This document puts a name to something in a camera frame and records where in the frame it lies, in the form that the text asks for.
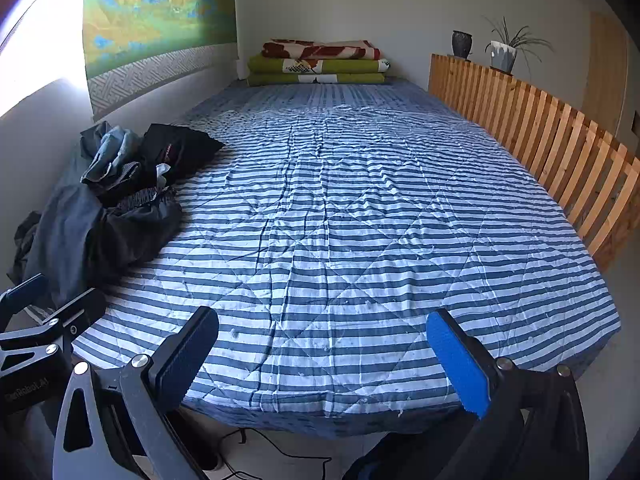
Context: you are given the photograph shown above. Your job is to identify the green folded blanket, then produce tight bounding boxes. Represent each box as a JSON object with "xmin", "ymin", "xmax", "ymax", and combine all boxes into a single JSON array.
[{"xmin": 247, "ymin": 54, "xmax": 392, "ymax": 87}]

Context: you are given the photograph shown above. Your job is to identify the light blue jeans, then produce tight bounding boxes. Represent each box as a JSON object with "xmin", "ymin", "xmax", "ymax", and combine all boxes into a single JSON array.
[{"xmin": 90, "ymin": 125, "xmax": 147, "ymax": 181}]

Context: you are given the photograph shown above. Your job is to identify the red white folded blanket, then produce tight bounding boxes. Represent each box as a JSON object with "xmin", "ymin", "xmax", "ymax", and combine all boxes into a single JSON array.
[{"xmin": 261, "ymin": 38, "xmax": 382, "ymax": 61}]

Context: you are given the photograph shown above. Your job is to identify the light wooden door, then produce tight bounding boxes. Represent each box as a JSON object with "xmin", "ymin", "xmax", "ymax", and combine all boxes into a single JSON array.
[{"xmin": 585, "ymin": 10, "xmax": 630, "ymax": 136}]

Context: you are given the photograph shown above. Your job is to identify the dark blue pants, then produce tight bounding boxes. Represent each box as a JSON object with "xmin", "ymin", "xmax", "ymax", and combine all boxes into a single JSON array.
[{"xmin": 7, "ymin": 180, "xmax": 183, "ymax": 307}]

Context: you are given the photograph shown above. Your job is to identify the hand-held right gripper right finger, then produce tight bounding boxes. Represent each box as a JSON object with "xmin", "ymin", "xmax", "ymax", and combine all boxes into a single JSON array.
[{"xmin": 425, "ymin": 308, "xmax": 591, "ymax": 480}]

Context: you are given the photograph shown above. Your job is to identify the landscape wall poster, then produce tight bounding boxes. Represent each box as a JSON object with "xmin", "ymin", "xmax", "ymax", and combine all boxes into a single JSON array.
[{"xmin": 81, "ymin": 0, "xmax": 238, "ymax": 122}]

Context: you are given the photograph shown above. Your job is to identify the wooden slat bed rail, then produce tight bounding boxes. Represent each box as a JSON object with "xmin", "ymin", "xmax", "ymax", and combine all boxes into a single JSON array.
[{"xmin": 428, "ymin": 52, "xmax": 640, "ymax": 273}]

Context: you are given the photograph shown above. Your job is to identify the blue white striped bed quilt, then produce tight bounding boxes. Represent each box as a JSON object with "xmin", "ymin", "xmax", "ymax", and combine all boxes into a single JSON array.
[{"xmin": 72, "ymin": 77, "xmax": 622, "ymax": 436}]

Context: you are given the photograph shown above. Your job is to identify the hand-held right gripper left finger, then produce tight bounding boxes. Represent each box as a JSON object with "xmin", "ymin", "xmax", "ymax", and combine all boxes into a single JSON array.
[{"xmin": 52, "ymin": 305, "xmax": 221, "ymax": 480}]

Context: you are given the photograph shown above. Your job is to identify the bright window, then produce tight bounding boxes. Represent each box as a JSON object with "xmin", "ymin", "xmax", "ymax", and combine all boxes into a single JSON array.
[{"xmin": 0, "ymin": 0, "xmax": 91, "ymax": 117}]

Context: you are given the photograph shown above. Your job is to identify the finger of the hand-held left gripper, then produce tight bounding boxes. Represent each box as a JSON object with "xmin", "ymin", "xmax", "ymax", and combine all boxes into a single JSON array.
[
  {"xmin": 0, "ymin": 287, "xmax": 108, "ymax": 376},
  {"xmin": 0, "ymin": 274, "xmax": 51, "ymax": 333}
]

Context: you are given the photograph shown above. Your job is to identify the potted plant in white pot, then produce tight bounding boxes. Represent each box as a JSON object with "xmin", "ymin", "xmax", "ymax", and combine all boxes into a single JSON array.
[{"xmin": 482, "ymin": 16, "xmax": 553, "ymax": 75}]

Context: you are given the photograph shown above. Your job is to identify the dark ceramic pot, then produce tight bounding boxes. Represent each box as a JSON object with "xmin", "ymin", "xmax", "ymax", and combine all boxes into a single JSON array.
[{"xmin": 451, "ymin": 30, "xmax": 473, "ymax": 59}]

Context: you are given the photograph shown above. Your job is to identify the black floor cable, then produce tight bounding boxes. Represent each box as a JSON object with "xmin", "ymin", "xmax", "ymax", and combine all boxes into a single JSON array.
[{"xmin": 215, "ymin": 427, "xmax": 333, "ymax": 480}]

